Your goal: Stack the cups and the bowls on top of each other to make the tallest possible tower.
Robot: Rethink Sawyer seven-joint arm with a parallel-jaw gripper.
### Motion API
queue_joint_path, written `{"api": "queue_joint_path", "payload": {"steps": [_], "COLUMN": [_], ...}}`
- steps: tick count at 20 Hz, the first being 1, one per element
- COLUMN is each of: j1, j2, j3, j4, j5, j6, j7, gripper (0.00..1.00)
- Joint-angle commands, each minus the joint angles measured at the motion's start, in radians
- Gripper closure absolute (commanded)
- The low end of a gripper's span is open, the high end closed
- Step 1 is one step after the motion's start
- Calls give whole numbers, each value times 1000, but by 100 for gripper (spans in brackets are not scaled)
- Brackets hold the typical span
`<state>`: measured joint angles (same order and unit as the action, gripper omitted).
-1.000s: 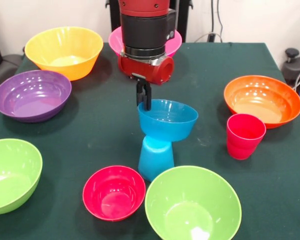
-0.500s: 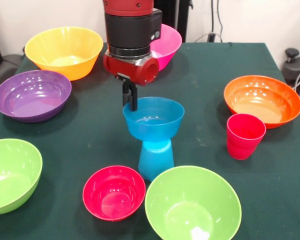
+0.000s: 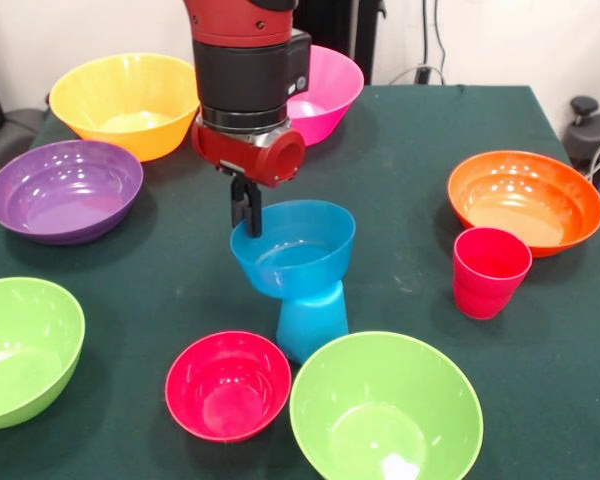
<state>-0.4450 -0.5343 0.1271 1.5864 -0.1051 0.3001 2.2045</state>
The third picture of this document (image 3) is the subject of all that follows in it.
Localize large pink plastic bowl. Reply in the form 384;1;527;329
284;44;365;146

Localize shallow purple plastic bowl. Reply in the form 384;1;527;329
0;139;145;246

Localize small blue plastic bowl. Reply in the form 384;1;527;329
229;199;357;302

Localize black wall cable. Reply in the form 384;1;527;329
432;0;447;84
421;0;430;69

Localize large yellow-orange plastic bowl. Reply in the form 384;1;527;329
48;52;202;163

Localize blue plastic cup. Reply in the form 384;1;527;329
276;279;350;365

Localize dark green table cloth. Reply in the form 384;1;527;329
0;83;600;480

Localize shallow orange plastic bowl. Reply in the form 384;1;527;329
447;150;600;259

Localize red plastic cup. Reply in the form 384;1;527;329
452;225;534;321

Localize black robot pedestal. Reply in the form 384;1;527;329
294;0;381;84

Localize small red plastic bowl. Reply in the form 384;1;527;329
164;330;292;444

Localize light green plastic bowl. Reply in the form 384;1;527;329
289;330;485;480
0;277;86;431

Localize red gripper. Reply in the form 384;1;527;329
190;119;308;238

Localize black floor stand base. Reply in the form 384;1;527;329
563;96;600;174

